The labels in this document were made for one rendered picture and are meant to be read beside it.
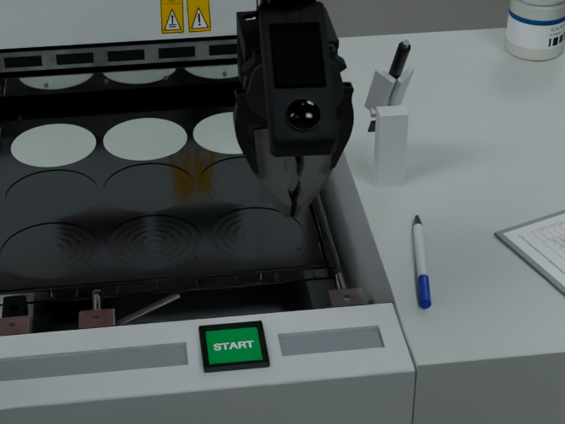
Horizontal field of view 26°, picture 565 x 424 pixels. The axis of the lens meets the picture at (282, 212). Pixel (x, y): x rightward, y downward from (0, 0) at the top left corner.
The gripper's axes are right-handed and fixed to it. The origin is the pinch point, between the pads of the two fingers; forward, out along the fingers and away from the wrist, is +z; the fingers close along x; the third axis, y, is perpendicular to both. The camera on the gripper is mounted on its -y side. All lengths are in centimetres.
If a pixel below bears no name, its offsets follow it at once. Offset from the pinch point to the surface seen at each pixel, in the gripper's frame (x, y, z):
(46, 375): 20.9, -0.1, 15.1
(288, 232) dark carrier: -3.4, 26.0, 20.8
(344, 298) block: -7.0, 12.9, 19.8
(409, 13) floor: -76, 268, 111
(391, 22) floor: -69, 262, 111
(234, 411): 5.5, -4.0, 17.5
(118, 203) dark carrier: 14.4, 34.2, 20.9
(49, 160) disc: 22, 44, 21
